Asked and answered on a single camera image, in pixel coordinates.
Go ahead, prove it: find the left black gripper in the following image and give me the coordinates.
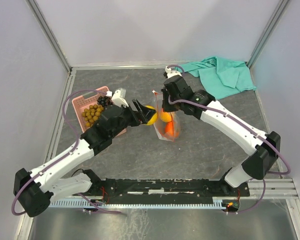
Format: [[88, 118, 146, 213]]
[[110, 98, 156, 138]]

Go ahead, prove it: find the yellow toy fruit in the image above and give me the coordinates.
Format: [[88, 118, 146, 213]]
[[144, 105, 158, 126]]

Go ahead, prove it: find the small orange toy fruit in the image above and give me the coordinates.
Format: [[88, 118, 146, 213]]
[[159, 111, 172, 123]]

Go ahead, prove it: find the clear zip top bag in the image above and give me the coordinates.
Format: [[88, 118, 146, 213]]
[[152, 90, 181, 142]]

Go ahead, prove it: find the pink perforated basket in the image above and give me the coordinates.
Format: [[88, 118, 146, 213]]
[[71, 86, 128, 137]]

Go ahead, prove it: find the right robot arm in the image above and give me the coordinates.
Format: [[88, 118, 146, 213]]
[[161, 75, 281, 196]]

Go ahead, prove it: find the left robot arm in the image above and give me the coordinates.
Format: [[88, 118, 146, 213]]
[[11, 99, 156, 217]]

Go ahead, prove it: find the dark toy grape bunch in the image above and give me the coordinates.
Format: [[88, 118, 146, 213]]
[[97, 96, 113, 108]]

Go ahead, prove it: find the teal cloth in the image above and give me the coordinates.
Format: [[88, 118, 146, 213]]
[[176, 56, 257, 100]]

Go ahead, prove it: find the brown longan bunch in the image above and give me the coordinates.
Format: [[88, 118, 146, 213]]
[[80, 104, 105, 129]]

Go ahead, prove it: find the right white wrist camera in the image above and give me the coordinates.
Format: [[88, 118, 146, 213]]
[[163, 65, 182, 79]]

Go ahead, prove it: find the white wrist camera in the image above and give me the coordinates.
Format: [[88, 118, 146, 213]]
[[163, 65, 182, 79], [106, 88, 129, 108]]

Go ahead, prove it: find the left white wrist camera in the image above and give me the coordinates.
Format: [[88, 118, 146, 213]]
[[106, 88, 129, 108]]

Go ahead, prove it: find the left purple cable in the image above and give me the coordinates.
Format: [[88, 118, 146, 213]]
[[11, 89, 122, 216]]

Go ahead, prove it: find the purple cable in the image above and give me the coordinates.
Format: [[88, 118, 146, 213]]
[[11, 89, 122, 216], [164, 64, 291, 215]]

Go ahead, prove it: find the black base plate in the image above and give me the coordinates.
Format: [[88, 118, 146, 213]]
[[83, 178, 250, 205]]

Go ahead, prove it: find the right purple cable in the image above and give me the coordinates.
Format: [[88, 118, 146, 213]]
[[164, 64, 291, 215]]

